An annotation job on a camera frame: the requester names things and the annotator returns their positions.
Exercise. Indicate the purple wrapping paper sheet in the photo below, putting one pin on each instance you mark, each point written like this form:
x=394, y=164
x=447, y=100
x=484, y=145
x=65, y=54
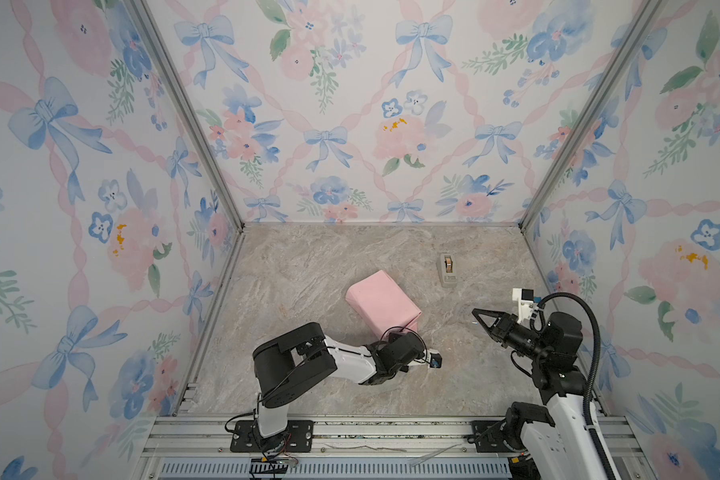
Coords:
x=382, y=304

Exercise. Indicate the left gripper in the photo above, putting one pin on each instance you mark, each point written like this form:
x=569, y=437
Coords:
x=393, y=338

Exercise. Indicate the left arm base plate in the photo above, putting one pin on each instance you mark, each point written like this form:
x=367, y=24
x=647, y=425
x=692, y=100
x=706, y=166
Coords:
x=296, y=438

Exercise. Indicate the white slotted cable duct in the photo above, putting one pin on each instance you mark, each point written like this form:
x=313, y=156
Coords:
x=336, y=468

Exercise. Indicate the aluminium corner post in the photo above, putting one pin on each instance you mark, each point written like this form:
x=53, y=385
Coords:
x=155, y=46
x=643, y=20

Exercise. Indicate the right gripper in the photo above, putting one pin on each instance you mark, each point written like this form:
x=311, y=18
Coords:
x=503, y=328

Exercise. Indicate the left aluminium corner post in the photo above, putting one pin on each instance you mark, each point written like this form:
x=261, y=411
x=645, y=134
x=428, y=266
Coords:
x=155, y=46

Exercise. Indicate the right aluminium corner post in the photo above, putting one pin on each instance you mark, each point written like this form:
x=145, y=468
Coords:
x=643, y=20

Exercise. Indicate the aluminium front rail frame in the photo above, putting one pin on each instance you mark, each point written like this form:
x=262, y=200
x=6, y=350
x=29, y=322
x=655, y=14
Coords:
x=419, y=438

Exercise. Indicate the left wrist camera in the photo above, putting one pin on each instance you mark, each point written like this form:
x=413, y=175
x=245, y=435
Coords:
x=433, y=360

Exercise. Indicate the beige tape dispenser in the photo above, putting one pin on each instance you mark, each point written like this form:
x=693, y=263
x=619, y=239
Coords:
x=446, y=269

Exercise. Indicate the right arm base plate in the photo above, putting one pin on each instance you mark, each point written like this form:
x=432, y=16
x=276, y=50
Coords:
x=500, y=436

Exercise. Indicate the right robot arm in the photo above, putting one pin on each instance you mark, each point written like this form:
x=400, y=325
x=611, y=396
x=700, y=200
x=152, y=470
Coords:
x=560, y=437

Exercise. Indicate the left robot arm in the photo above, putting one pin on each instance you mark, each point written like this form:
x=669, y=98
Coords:
x=293, y=363

